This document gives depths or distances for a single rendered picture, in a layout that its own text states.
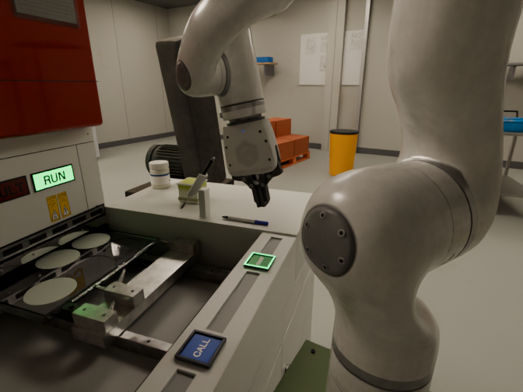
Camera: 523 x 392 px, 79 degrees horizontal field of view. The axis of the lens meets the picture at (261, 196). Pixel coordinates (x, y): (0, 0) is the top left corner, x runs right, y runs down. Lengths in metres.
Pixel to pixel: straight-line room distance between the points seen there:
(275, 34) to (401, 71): 7.33
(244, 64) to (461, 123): 0.37
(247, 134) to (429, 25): 0.37
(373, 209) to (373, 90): 6.58
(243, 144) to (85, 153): 0.58
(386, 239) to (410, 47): 0.16
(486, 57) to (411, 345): 0.27
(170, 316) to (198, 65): 0.56
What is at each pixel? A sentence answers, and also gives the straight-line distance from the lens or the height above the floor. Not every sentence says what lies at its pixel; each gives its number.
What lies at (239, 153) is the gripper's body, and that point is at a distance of 0.61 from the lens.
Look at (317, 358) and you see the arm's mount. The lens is 0.71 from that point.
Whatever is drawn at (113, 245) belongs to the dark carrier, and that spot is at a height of 0.90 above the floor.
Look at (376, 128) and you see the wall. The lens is 6.86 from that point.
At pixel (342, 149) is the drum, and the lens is 4.93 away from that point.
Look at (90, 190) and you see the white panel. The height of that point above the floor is 1.03.
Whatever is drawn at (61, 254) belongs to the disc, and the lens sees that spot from 1.02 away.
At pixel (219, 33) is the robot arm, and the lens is 0.51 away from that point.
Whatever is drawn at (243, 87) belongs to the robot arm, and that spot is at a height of 1.33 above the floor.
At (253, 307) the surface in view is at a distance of 0.59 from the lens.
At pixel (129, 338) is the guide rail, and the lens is 0.75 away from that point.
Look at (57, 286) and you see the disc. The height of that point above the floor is 0.90.
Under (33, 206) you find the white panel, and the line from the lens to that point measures 0.98.
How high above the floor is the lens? 1.33
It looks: 19 degrees down
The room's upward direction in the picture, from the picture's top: straight up
